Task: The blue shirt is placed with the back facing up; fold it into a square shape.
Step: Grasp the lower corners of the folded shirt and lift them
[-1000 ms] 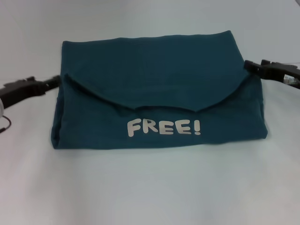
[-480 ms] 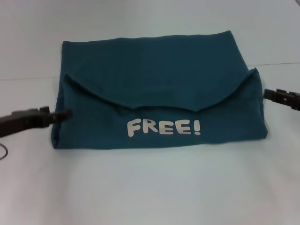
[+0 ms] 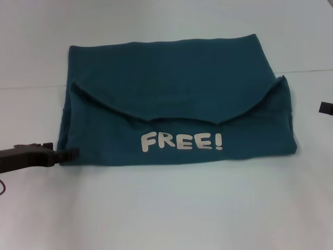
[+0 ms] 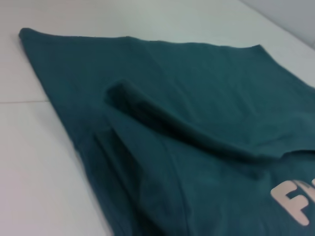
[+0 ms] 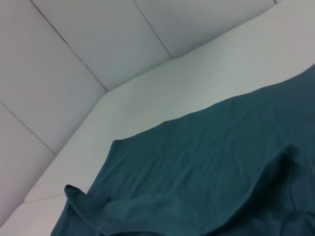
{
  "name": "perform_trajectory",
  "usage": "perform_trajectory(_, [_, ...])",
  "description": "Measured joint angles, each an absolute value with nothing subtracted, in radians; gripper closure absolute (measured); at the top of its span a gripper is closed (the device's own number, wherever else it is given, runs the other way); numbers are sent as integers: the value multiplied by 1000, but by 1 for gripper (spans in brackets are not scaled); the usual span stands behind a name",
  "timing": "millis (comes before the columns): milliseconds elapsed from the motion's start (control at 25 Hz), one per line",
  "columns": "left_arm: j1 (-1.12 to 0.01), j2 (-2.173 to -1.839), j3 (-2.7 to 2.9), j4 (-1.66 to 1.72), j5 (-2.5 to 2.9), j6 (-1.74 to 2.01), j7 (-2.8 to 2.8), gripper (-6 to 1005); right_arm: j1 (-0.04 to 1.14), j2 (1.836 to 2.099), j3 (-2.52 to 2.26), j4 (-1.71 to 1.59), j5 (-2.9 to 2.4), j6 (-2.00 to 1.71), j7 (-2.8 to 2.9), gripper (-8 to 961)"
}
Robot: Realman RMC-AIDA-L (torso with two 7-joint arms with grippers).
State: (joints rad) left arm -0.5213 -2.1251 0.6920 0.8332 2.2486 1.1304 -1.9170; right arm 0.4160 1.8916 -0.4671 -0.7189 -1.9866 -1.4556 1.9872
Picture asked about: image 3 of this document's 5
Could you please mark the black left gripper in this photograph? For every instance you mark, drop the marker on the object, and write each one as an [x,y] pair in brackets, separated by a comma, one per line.
[26,157]

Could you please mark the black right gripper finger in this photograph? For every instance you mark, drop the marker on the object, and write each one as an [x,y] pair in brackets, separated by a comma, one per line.
[326,108]

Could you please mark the teal blue shirt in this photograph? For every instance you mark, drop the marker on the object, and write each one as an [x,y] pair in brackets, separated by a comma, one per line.
[169,99]

